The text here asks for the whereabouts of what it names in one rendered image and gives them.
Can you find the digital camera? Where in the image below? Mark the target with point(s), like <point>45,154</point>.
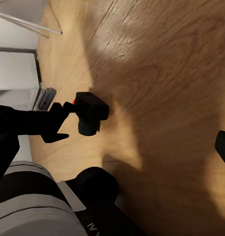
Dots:
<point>95,110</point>

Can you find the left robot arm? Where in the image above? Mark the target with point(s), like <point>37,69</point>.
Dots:
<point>36,122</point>

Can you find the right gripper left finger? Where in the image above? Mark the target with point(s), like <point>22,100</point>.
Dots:
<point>9,147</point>

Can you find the bookcase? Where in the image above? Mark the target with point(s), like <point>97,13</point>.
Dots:
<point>19,82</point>

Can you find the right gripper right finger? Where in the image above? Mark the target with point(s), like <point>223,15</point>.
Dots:
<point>220,144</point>

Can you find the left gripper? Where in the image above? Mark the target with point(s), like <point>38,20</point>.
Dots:
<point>47,124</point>

